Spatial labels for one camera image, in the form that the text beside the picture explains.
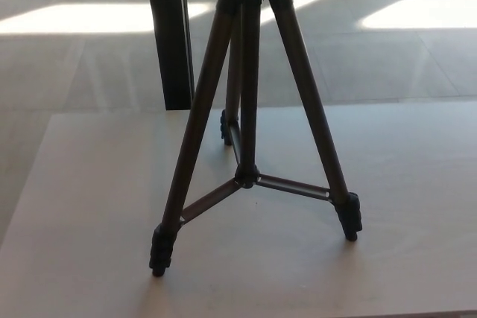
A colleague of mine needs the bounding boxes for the black vertical post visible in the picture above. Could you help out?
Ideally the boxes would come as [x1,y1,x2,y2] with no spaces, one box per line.
[143,0,196,112]

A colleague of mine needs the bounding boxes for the bronze camera tripod black joints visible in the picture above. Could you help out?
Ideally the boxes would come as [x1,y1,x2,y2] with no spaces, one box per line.
[148,0,364,279]

